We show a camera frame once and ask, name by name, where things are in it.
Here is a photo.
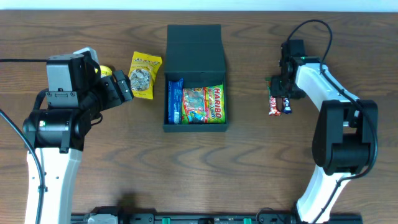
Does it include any blue Oreo cookie pack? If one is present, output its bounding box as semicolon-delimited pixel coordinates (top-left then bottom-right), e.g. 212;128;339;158
167;78;183;124

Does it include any red KitKat bar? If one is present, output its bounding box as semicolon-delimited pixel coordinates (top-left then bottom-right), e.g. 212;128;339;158
266;78;281;116

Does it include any purple Dairy Milk bar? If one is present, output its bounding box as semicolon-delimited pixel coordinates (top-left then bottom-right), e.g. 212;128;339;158
282;98;292;114

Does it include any dark green box with lid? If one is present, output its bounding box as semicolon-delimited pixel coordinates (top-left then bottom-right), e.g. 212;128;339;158
163;24;229;133

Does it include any yellow Mentos gum bottle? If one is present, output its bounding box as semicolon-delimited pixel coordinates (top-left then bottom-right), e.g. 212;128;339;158
99;65;113;78

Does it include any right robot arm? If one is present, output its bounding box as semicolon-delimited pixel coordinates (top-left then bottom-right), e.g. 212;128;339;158
270;40;378;223

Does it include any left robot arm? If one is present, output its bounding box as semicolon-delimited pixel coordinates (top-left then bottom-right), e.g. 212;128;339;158
23;51;133;223

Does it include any Haribo gummy candy bag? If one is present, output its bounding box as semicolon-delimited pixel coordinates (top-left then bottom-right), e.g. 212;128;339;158
181;85;226;124

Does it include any yellow seed snack bag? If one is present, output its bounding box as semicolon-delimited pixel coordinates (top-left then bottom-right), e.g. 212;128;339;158
128;52;162;100

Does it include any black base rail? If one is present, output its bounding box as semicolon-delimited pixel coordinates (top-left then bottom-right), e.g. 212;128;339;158
70;205;364;224

